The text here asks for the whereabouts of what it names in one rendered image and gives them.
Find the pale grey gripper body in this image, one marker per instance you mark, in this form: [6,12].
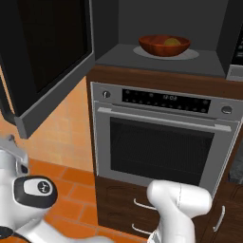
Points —
[9,155]

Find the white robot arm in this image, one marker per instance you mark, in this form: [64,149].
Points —
[177,202]

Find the black microwave door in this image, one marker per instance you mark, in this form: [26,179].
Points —
[47,47]

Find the oven door with dark window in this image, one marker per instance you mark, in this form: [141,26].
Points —
[158,152]

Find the brown wooden bowl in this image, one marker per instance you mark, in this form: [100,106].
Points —
[158,49]

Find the black microwave oven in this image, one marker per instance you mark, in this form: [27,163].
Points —
[158,19]

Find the grey microwave turntable plate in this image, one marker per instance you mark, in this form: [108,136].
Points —
[190,55]

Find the dark wooden cupboard door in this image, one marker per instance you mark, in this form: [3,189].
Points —
[229,218]

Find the silver oven knob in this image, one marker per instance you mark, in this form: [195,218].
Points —
[106,94]
[226,109]

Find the dark wooden drawer front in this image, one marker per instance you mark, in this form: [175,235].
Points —
[117,196]
[117,226]

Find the stainless steel oven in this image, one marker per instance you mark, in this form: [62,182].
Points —
[114,91]

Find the dark wooden cabinet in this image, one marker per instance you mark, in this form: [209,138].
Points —
[142,76]

